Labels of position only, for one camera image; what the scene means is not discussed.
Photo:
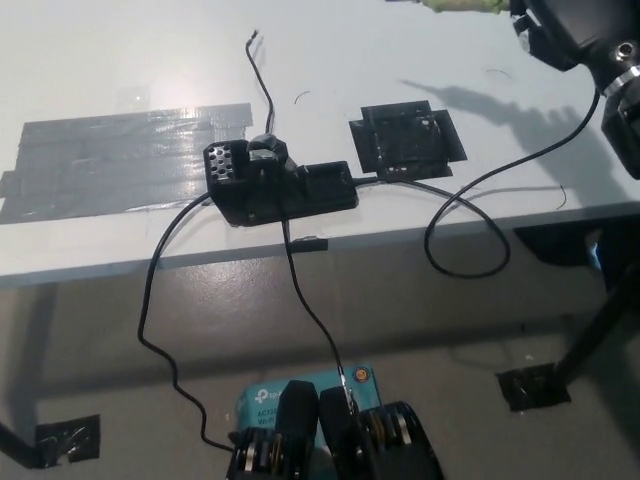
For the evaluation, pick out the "black tape square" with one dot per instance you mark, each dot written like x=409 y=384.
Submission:
x=400 y=145

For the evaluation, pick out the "small black tape strip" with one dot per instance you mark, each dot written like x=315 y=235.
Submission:
x=310 y=245

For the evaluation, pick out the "black table leg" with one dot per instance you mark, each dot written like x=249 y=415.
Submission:
x=15 y=445
x=600 y=320

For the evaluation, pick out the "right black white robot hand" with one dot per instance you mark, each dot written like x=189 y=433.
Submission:
x=585 y=25

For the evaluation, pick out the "large grey duct tape patch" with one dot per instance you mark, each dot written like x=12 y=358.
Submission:
x=115 y=160

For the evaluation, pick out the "teal router box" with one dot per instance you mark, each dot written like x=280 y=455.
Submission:
x=262 y=400

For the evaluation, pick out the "tape-wrapped soldering iron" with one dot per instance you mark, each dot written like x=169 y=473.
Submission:
x=460 y=5

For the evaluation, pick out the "black soldering iron base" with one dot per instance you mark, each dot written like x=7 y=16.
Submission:
x=290 y=195

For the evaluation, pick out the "black floor tape patch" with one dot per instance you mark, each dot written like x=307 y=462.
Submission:
x=70 y=437
x=530 y=387

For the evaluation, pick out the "black robot torso blocks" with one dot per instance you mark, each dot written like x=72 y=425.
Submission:
x=300 y=440

